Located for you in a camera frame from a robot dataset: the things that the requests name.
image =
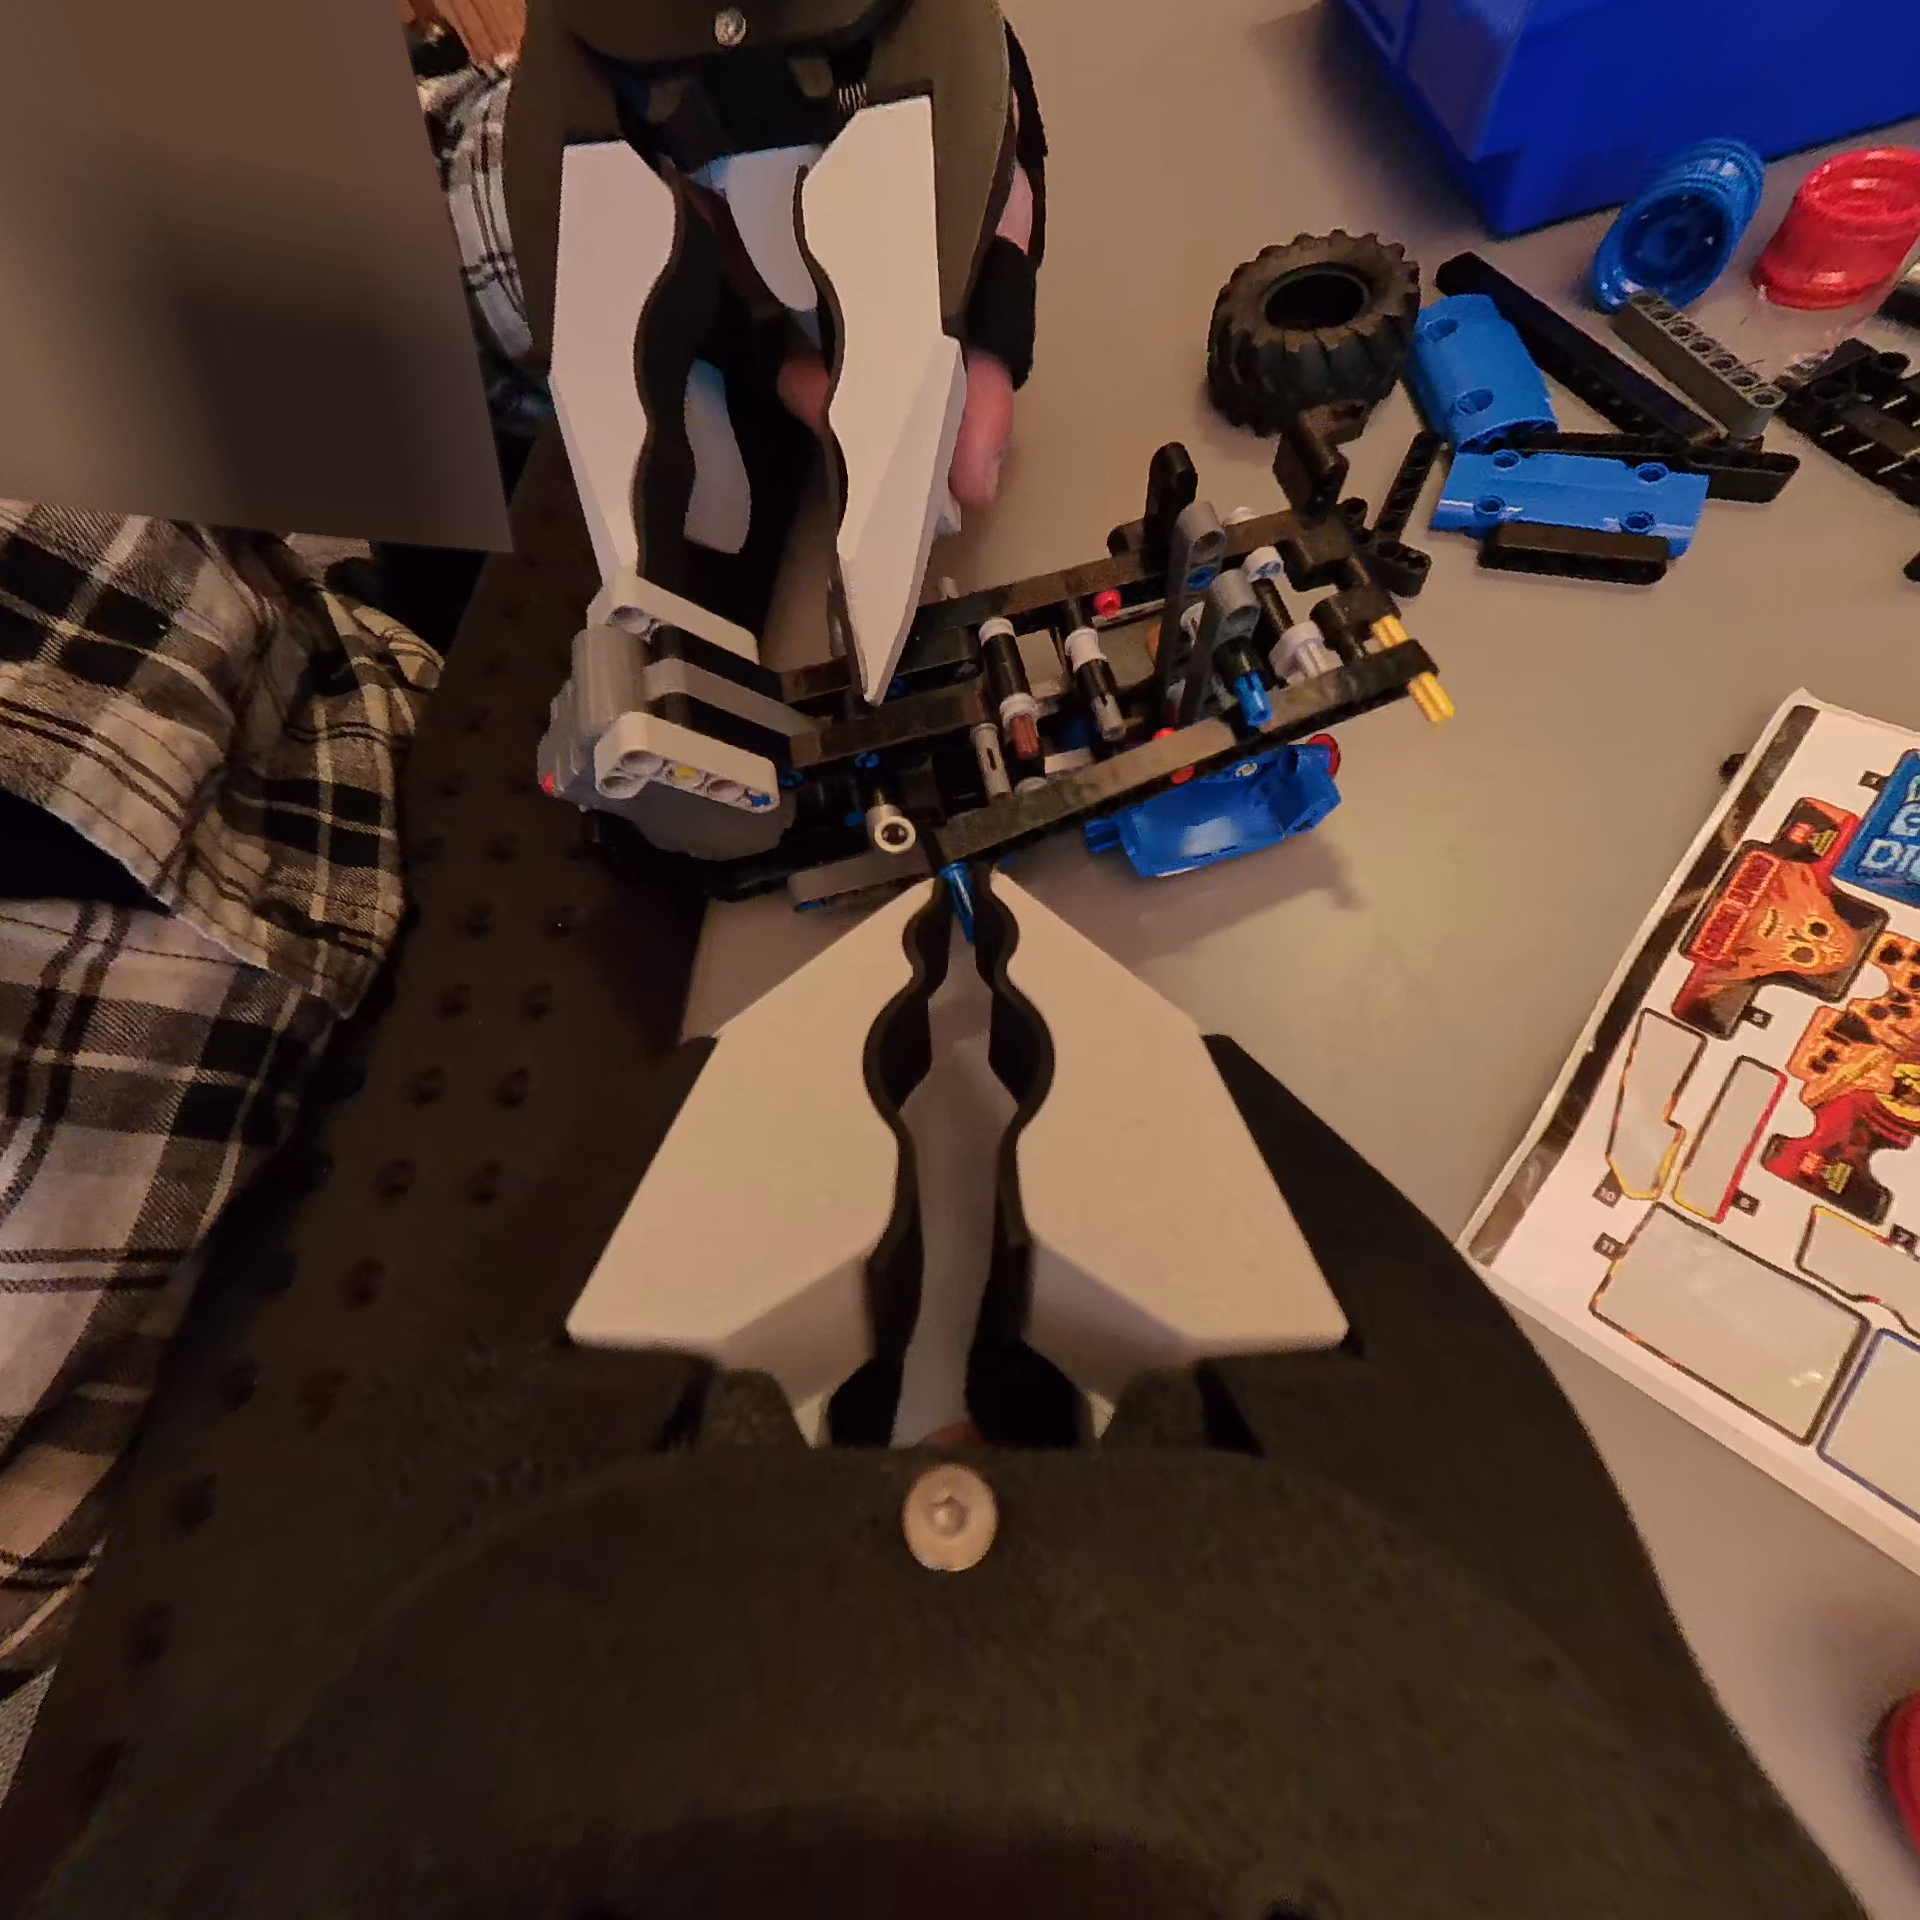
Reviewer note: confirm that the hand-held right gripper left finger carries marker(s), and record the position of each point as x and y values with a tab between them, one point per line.
735	1200

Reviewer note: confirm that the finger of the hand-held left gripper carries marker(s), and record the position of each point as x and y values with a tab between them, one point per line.
892	375
600	301

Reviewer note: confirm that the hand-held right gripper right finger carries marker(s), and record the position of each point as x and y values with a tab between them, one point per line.
1171	1200

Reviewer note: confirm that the blue connector pin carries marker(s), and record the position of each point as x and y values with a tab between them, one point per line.
960	901

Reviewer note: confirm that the black blue toy car chassis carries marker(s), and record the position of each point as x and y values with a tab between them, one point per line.
1109	764

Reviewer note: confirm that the grey desk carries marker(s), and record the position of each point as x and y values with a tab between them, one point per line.
1349	974

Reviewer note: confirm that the person's left hand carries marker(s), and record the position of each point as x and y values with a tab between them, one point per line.
979	435

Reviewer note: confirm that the black toy tire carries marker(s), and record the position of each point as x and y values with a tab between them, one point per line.
1277	375

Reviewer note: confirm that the short black beam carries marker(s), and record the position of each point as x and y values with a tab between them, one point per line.
1403	488
1575	551

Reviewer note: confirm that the colourful sticker sheet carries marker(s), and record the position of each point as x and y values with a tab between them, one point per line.
1695	1277

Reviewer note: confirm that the blue curved panel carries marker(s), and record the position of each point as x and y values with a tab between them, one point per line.
1478	370
1568	494

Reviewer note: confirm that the long thin black beam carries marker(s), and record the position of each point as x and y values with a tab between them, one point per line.
1575	359

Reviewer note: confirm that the blue storage bin with tag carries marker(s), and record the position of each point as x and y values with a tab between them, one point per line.
1621	90

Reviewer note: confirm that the blue toy wheel hub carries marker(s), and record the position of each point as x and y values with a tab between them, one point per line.
1681	226

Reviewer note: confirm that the grey holed beam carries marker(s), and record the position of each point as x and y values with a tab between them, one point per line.
1695	359

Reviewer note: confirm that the red toy wheel hub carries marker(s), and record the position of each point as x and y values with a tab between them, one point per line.
1839	234
1905	1771

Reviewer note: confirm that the chunky black holed brick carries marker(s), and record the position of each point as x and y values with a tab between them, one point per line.
1853	413

